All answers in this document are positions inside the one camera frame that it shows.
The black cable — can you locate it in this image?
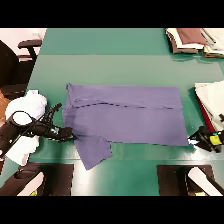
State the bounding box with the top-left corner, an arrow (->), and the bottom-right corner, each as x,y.
0,110 -> 51,158

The cream garment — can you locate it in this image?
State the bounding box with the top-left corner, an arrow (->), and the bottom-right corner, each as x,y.
200,27 -> 224,59

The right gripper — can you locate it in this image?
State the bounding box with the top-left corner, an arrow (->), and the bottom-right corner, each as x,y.
195,125 -> 224,154

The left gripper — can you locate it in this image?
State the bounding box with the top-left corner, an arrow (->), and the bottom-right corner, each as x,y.
44,125 -> 78,142

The black office chair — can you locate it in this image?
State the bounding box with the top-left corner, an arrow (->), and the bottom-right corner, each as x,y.
0,38 -> 43,100

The red garment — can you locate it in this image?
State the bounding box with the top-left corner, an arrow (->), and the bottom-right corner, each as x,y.
195,95 -> 218,134

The brown garment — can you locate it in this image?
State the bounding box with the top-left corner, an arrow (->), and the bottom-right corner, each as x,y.
175,27 -> 208,47

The purple T-shirt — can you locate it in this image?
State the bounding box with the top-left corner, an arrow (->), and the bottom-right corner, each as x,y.
61,83 -> 190,171

